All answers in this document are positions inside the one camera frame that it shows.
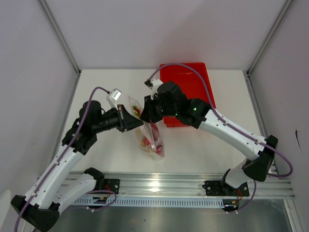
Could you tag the aluminium mounting rail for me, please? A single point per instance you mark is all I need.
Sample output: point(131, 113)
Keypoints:
point(190, 185)

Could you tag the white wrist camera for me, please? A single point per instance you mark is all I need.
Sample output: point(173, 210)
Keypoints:
point(153, 84)
point(112, 97)

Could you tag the yellow ginger toy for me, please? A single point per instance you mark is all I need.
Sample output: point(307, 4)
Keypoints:
point(146, 145)

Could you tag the red plastic tray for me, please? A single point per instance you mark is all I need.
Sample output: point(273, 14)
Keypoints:
point(191, 85)

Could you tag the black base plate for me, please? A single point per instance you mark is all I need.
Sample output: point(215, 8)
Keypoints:
point(216, 188)
point(112, 185)

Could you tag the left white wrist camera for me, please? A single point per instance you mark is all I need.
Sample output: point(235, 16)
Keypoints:
point(112, 97)

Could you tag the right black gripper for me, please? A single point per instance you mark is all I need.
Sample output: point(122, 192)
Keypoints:
point(147, 114)

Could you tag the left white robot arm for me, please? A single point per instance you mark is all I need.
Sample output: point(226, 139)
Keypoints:
point(43, 204)

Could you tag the white slotted cable duct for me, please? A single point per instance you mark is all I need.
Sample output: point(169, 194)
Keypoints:
point(200, 202)

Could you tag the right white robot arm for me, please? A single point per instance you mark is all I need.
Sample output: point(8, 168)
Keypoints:
point(257, 149)

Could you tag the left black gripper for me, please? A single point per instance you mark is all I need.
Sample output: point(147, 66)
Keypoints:
point(126, 121)

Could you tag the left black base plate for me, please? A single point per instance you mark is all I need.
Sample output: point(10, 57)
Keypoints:
point(112, 185)

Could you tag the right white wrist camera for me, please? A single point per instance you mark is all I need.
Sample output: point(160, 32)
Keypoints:
point(153, 84)

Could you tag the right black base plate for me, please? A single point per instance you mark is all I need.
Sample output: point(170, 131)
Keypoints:
point(216, 188)

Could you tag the clear zip top bag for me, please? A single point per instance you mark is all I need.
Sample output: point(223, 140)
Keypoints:
point(149, 135)

